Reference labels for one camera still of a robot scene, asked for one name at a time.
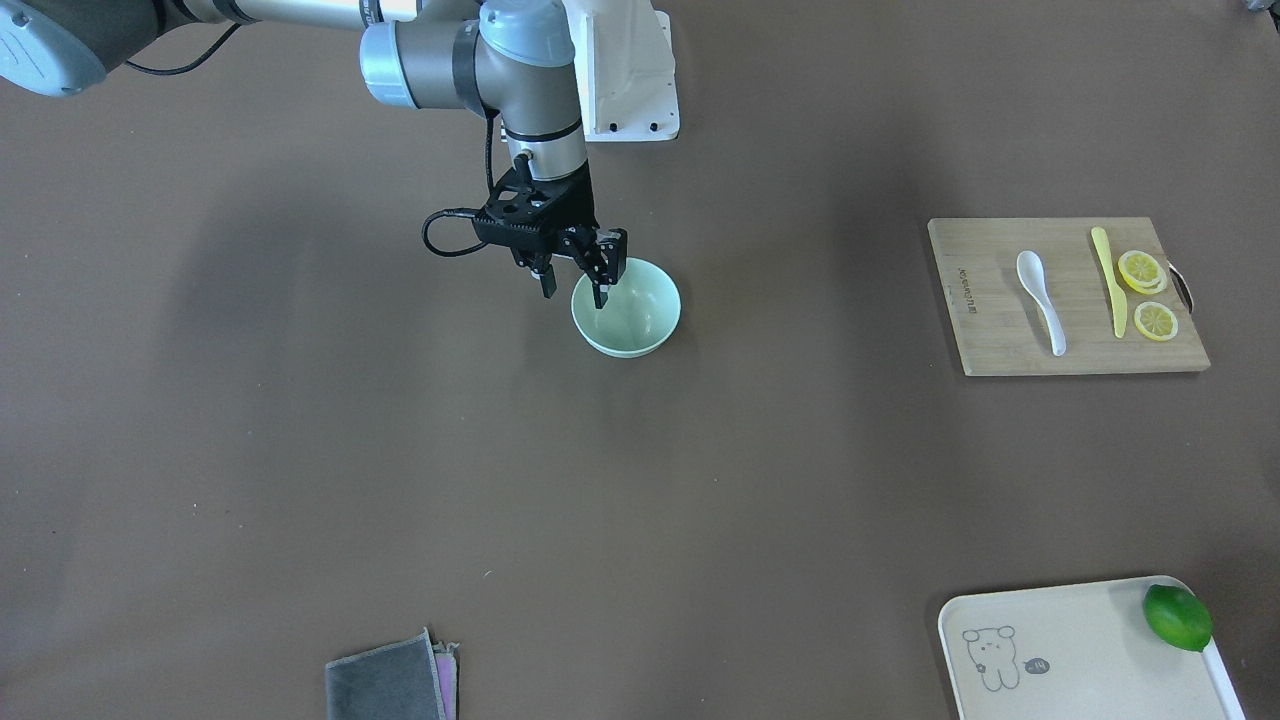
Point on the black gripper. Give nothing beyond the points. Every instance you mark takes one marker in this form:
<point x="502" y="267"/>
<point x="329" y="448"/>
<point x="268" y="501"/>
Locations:
<point x="580" y="203"/>

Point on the light green bowl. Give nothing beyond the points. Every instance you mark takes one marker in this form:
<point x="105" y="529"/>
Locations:
<point x="641" y="312"/>

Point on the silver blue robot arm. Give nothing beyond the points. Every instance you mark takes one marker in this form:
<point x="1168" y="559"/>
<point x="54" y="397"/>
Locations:
<point x="510" y="62"/>

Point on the white ceramic spoon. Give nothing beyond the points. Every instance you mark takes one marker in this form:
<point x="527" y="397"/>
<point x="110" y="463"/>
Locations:
<point x="1033" y="278"/>

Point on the bamboo cutting board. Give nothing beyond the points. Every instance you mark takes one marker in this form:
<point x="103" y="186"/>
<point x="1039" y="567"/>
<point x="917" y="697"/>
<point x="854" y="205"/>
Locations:
<point x="998" y="327"/>

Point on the grey folded cloth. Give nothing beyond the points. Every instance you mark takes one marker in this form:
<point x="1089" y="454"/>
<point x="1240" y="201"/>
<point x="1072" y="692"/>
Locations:
<point x="413" y="679"/>

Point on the yellow plastic knife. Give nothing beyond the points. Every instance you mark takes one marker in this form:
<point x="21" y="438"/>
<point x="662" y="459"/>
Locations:
<point x="1116" y="294"/>

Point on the upper lemon slice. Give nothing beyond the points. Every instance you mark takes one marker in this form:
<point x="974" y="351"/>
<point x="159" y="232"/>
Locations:
<point x="1142" y="272"/>

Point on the lemon slice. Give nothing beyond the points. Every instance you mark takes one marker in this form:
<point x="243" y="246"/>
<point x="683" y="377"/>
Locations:
<point x="1142" y="272"/>
<point x="1155" y="321"/>

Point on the lower lemon slice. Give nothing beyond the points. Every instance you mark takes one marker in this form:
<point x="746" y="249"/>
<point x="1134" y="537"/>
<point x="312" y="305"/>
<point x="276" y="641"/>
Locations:
<point x="1155" y="321"/>

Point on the cream tray with bear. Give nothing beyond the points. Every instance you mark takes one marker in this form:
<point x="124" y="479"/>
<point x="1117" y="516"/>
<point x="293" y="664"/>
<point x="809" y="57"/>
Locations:
<point x="1078" y="651"/>

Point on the green lime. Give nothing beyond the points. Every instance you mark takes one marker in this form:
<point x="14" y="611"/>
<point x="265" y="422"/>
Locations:
<point x="1177" y="617"/>

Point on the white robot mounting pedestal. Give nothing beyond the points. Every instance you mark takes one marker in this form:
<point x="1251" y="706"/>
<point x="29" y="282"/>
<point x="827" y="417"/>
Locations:
<point x="625" y="68"/>

